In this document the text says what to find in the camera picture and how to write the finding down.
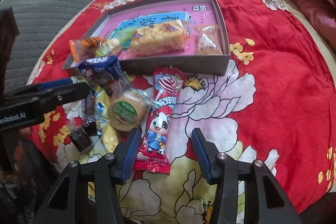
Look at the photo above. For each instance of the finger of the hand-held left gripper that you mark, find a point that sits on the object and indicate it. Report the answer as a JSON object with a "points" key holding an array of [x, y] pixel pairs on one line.
{"points": [[52, 84], [65, 94]]}

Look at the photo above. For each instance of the beige candy packet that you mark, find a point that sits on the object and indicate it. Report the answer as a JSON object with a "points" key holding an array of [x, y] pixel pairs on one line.
{"points": [[208, 40]]}

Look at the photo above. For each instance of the light green pastry packet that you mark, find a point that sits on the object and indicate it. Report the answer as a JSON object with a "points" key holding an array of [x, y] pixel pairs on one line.
{"points": [[115, 43]]}

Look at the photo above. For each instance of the orange clear snack packet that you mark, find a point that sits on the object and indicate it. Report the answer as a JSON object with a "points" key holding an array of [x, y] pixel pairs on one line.
{"points": [[84, 48]]}

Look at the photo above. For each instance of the clear rice cake packet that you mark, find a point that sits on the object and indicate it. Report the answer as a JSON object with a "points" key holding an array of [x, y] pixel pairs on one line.
{"points": [[157, 39]]}

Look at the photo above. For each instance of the red floral blanket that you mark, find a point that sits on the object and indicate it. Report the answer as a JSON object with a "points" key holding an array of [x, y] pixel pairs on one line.
{"points": [[275, 69]]}

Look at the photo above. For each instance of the shallow grey cardboard box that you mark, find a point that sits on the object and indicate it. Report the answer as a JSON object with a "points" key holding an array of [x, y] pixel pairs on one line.
{"points": [[183, 64]]}

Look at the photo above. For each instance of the round green-label pastry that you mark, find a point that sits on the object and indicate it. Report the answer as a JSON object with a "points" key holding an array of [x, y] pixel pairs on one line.
{"points": [[126, 111]]}

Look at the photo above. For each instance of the yellow cartoon snack packet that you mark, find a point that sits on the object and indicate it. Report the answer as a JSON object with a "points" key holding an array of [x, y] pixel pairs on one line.
{"points": [[105, 113]]}

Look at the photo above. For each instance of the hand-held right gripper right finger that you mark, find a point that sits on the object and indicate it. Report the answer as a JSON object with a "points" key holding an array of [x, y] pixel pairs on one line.
{"points": [[202, 153]]}

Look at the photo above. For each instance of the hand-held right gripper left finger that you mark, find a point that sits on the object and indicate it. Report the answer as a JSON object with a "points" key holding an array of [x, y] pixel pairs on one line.
{"points": [[131, 153]]}

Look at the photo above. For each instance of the red lollipop packet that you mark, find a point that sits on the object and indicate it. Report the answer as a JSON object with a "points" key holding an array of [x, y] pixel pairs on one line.
{"points": [[157, 129]]}

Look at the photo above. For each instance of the brown chocolate bar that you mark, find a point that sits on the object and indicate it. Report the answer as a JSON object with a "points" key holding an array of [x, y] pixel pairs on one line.
{"points": [[90, 106]]}

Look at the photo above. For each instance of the blue cookie packet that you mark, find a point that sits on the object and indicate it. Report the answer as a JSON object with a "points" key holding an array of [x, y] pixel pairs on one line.
{"points": [[102, 65]]}

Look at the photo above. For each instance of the dark candy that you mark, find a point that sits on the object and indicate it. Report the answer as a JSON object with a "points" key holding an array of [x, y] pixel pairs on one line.
{"points": [[81, 138]]}

